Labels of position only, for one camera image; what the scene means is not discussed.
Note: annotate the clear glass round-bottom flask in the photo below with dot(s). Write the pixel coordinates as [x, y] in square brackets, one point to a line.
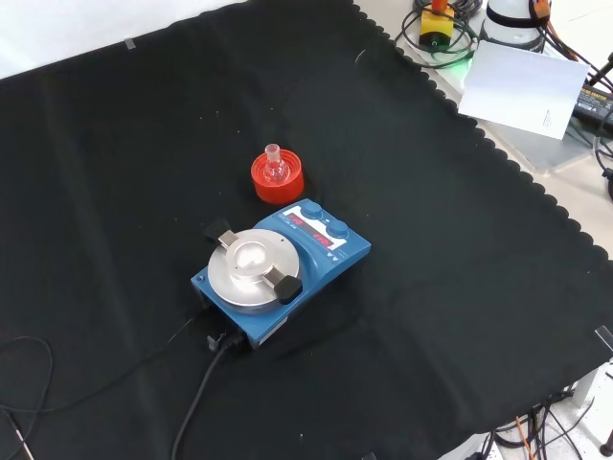
[275, 170]

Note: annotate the heater with blue base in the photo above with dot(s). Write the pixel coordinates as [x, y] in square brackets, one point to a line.
[346, 249]

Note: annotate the black bench cloth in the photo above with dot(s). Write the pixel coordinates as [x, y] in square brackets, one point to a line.
[431, 249]

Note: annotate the yellow stop button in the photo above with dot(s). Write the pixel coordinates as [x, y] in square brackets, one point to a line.
[436, 25]

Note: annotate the pale white board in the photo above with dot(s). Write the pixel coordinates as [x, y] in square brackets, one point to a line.
[517, 86]

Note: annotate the grey tape piece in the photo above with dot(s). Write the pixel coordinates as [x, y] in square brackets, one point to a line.
[130, 43]

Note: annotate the black power adapter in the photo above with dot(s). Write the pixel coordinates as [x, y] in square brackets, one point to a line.
[594, 103]

